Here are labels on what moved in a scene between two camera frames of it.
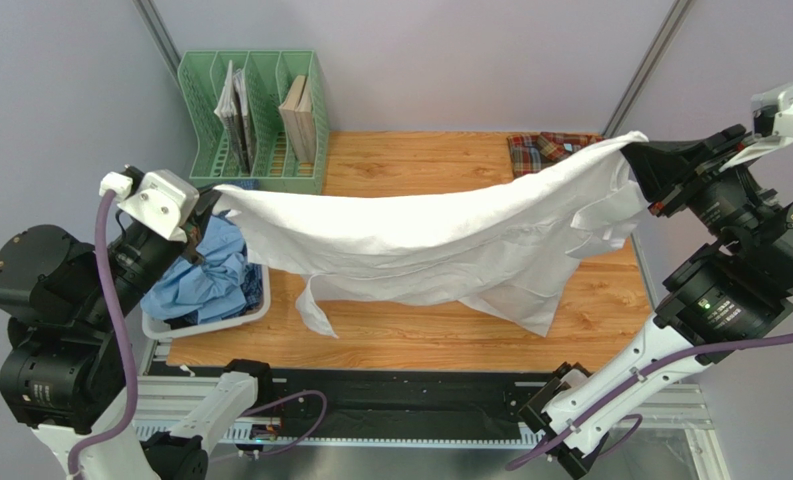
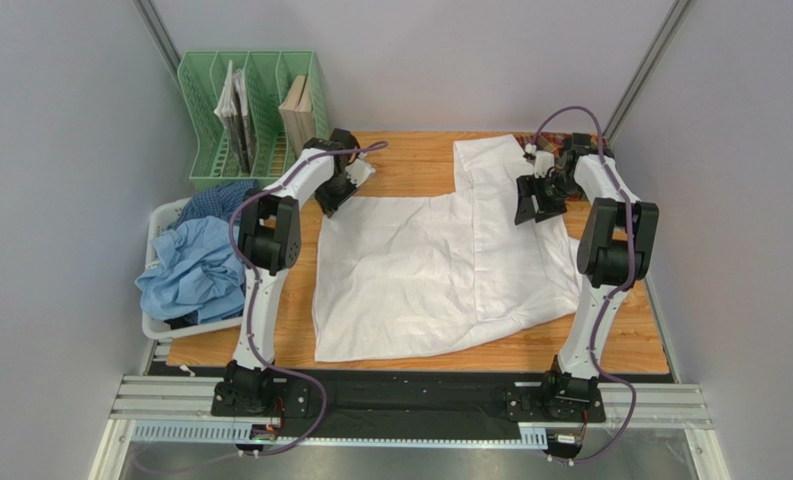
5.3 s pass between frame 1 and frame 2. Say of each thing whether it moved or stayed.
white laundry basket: stayed
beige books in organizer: stayed
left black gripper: moved
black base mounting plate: stayed
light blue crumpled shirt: stayed
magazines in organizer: stayed
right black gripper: moved
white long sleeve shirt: moved
